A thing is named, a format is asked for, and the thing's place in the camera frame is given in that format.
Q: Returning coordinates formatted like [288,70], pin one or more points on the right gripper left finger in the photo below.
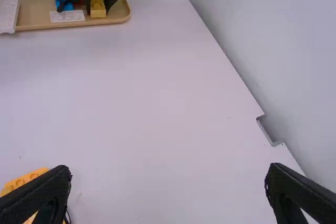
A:
[39,192]

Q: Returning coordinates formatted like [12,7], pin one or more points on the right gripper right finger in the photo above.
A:
[283,184]

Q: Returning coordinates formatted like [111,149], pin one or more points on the yellow toy brick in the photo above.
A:
[98,7]

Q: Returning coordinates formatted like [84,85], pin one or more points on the small white toy brick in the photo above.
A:
[68,15]

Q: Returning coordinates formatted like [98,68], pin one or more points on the tan tray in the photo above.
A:
[34,11]

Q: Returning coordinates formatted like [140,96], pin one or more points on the large white toy brick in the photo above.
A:
[8,15]

